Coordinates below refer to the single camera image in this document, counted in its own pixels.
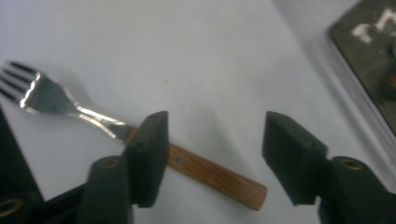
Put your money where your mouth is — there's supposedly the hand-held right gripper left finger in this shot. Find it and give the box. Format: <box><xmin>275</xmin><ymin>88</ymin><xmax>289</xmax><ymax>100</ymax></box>
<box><xmin>76</xmin><ymin>110</ymin><xmax>171</xmax><ymax>224</ymax></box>

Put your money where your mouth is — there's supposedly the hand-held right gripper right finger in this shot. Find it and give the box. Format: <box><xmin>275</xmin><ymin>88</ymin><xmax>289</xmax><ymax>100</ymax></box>
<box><xmin>262</xmin><ymin>110</ymin><xmax>396</xmax><ymax>224</ymax></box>

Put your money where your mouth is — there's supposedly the wooden handled fork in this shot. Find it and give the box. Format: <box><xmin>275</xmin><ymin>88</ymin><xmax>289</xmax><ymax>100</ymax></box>
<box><xmin>0</xmin><ymin>60</ymin><xmax>269</xmax><ymax>212</ymax></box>

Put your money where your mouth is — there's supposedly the grey translucent plastic bin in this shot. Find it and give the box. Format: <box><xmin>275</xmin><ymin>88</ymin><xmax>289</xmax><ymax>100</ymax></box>
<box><xmin>326</xmin><ymin>0</ymin><xmax>396</xmax><ymax>141</ymax></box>

